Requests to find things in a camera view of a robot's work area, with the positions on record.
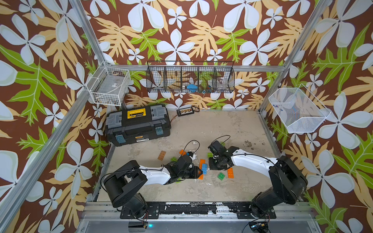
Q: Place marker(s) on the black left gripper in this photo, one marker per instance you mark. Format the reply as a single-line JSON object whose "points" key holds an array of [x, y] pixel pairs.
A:
{"points": [[195, 171]]}

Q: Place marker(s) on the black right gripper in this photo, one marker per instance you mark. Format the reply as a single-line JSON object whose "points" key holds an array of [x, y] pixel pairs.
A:
{"points": [[211, 166]]}

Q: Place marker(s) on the blue lego plate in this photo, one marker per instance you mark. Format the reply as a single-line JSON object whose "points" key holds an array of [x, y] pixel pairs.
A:
{"points": [[204, 168]]}

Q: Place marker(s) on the long orange lego plate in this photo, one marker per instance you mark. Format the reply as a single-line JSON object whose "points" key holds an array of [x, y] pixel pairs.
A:
{"points": [[202, 161]]}

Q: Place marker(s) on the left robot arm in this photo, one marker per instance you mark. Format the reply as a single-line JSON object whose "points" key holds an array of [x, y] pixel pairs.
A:
{"points": [[123, 185]]}

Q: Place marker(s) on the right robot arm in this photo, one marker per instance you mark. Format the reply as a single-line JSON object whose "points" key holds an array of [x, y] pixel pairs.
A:
{"points": [[288, 182]]}

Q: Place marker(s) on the dark green square lego brick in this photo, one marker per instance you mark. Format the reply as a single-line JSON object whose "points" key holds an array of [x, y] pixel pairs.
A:
{"points": [[221, 176]]}

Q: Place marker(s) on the brown wooden block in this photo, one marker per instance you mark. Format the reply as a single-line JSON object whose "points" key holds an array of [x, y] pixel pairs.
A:
{"points": [[161, 155]]}

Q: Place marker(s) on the black power strip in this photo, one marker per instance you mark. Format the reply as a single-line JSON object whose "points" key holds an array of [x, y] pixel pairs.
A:
{"points": [[185, 111]]}

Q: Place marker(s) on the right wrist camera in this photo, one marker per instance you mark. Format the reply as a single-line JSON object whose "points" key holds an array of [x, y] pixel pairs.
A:
{"points": [[216, 148]]}

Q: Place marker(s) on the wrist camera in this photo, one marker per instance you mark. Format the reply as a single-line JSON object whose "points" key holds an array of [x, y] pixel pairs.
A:
{"points": [[216, 148], [192, 155]]}

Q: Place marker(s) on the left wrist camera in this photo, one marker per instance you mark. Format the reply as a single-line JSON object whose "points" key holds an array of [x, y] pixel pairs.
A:
{"points": [[192, 155]]}

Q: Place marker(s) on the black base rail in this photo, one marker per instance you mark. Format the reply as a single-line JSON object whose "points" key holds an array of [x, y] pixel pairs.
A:
{"points": [[240, 209]]}

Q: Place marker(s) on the black toolbox yellow handle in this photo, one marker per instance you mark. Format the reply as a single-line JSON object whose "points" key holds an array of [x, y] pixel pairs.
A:
{"points": [[137, 125]]}

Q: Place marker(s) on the white wire basket right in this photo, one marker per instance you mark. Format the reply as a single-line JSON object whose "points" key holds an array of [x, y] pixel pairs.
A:
{"points": [[299, 109]]}

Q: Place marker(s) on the white wire basket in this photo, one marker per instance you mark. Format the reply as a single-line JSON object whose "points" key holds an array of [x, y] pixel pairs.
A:
{"points": [[299, 109], [108, 85]]}

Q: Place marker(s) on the black wire basket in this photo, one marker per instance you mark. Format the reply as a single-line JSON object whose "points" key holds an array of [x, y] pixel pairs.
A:
{"points": [[190, 77]]}

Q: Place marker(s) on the white wire basket left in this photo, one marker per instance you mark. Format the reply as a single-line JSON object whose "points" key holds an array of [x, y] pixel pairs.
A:
{"points": [[108, 85]]}

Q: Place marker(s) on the aluminium frame post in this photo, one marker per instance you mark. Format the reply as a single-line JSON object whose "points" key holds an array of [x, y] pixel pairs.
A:
{"points": [[305, 33]]}

